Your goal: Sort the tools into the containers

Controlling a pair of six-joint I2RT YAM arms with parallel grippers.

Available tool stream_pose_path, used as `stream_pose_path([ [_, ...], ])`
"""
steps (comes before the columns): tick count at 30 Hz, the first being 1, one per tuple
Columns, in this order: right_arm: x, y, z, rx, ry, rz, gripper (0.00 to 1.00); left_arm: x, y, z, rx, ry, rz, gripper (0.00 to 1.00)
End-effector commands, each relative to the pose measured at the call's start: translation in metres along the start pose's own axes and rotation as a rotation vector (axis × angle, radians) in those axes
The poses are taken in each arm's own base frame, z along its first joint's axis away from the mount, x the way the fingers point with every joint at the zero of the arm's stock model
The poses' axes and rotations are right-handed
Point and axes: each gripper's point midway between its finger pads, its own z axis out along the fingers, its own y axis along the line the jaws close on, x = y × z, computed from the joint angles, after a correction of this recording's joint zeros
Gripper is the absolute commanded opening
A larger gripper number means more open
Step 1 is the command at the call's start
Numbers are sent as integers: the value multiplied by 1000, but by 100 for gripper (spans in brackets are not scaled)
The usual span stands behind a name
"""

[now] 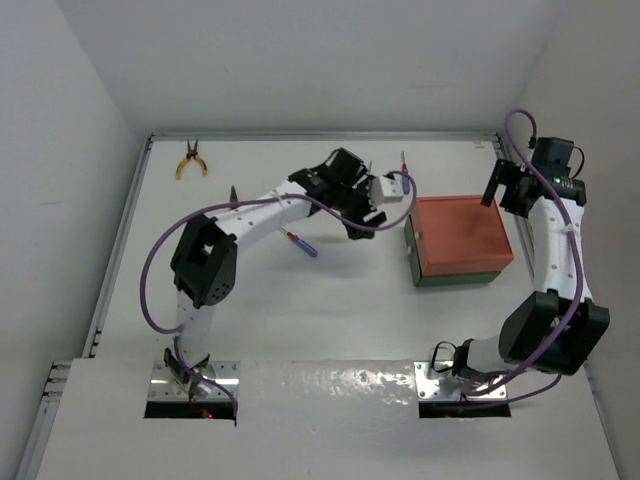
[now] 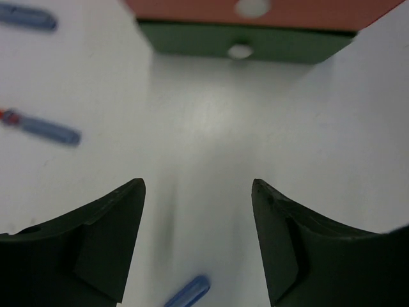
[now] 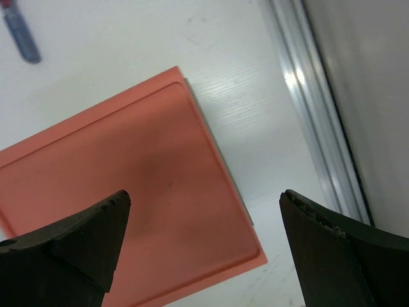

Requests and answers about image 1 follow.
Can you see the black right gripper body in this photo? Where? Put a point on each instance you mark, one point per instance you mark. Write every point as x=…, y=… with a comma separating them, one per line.
x=510, y=175

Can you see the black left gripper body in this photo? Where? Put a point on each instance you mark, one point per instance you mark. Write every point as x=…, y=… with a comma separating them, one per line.
x=356, y=201

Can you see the salmon red drawer box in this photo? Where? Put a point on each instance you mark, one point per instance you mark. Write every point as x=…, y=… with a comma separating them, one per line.
x=456, y=234

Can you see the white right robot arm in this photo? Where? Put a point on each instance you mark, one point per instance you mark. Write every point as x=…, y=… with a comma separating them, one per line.
x=558, y=325

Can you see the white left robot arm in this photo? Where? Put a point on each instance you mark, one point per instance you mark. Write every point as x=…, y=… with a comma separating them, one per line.
x=205, y=260

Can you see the blue red screwdriver right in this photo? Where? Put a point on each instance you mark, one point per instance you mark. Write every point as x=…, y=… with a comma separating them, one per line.
x=404, y=169

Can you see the blue red screwdriver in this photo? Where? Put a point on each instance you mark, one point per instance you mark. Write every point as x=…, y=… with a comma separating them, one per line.
x=404, y=169
x=300, y=243

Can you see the blue red screwdriver centre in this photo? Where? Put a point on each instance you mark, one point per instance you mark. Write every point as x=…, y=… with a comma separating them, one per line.
x=300, y=243

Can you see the green drawer box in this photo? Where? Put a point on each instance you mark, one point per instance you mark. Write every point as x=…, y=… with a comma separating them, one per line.
x=421, y=280

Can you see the white front cover board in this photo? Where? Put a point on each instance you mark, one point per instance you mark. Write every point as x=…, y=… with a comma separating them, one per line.
x=319, y=420

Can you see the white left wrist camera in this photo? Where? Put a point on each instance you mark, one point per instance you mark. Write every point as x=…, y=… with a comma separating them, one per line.
x=385, y=189

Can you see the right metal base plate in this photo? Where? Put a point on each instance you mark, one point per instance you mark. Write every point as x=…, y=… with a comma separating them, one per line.
x=436, y=385

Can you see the metal base plate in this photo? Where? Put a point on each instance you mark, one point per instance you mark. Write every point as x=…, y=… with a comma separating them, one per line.
x=165, y=387
x=436, y=385

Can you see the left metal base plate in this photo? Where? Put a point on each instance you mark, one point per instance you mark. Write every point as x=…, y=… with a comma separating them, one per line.
x=165, y=387

